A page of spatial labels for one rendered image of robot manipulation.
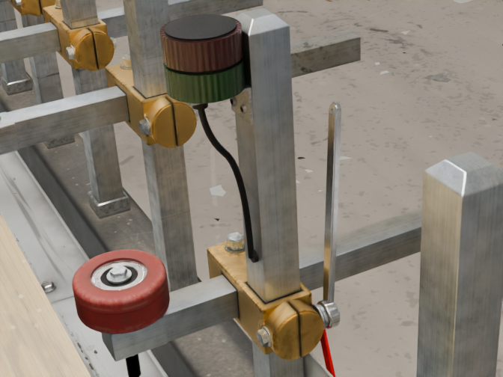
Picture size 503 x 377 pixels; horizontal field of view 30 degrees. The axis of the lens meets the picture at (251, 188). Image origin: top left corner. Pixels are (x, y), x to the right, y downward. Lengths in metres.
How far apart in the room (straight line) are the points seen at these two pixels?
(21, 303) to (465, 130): 2.41
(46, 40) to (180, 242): 0.34
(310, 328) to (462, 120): 2.38
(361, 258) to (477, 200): 0.40
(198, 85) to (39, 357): 0.24
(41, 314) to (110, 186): 0.52
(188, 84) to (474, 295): 0.26
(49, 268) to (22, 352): 0.61
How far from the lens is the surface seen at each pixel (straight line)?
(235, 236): 0.88
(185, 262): 1.07
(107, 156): 1.27
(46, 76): 1.47
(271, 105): 0.73
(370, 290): 2.31
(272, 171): 0.75
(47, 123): 0.99
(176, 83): 0.69
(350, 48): 1.12
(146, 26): 0.94
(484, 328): 0.58
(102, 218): 1.30
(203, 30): 0.69
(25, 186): 1.59
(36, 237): 1.44
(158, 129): 0.95
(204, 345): 1.05
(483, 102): 3.29
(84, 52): 1.17
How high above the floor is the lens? 1.35
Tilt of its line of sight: 29 degrees down
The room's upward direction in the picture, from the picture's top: 4 degrees counter-clockwise
